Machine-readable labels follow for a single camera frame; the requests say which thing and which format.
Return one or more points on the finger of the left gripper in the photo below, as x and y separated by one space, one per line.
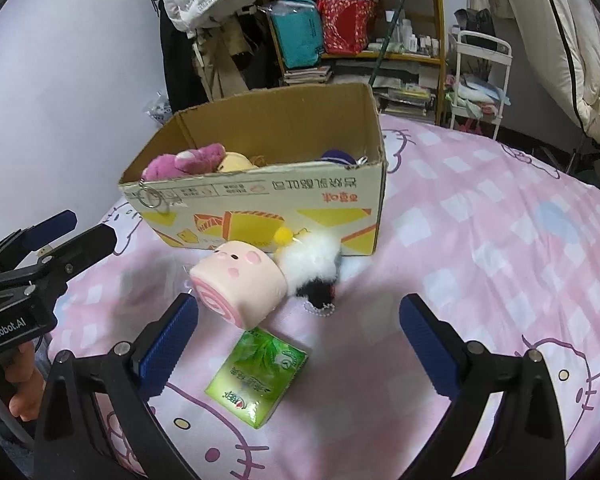
15 247
70 259

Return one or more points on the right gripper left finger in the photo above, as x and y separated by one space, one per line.
71 439

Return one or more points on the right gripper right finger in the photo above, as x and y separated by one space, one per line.
526 440

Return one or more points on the pink swiss roll plush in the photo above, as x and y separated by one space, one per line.
240 283

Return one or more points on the green tissue pack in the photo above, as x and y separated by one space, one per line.
256 375

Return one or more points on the white fluffy plush keychain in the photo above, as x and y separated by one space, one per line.
310 264

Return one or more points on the person left hand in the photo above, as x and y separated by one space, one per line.
29 382

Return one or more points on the pink bear plush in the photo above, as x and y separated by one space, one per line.
184 164

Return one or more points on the pink hello kitty blanket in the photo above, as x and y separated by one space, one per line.
499 244

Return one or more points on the yellow plush toy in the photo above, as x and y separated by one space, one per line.
233 162

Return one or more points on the black hanging coat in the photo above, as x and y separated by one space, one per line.
184 87

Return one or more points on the beige trench coat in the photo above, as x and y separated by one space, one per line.
214 51

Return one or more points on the cardboard box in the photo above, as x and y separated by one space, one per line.
288 129

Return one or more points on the purple white plush toy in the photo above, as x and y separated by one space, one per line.
338 157

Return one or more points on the stack of books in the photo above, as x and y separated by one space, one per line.
311 75

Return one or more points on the teal bag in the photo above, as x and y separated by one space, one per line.
298 28

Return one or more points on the white rolling cart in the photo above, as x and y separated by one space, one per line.
479 90

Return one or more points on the red gift bag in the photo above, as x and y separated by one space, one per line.
346 24

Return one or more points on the wooden bookshelf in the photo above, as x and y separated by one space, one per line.
411 78

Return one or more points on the green pole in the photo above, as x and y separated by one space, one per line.
385 43

